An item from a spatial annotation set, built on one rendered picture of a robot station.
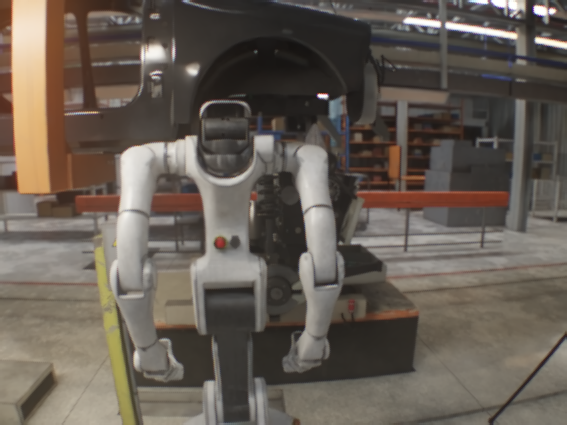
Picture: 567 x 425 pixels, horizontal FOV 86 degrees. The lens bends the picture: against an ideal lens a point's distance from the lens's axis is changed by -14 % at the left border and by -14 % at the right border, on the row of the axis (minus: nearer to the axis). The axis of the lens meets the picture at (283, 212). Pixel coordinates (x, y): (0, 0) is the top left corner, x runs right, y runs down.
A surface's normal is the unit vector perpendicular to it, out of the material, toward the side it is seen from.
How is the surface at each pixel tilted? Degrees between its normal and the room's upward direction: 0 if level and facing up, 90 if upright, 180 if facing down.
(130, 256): 82
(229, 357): 110
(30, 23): 90
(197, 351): 90
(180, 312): 90
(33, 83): 90
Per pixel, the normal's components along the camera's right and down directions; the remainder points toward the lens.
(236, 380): 0.15, 0.49
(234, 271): 0.16, 0.00
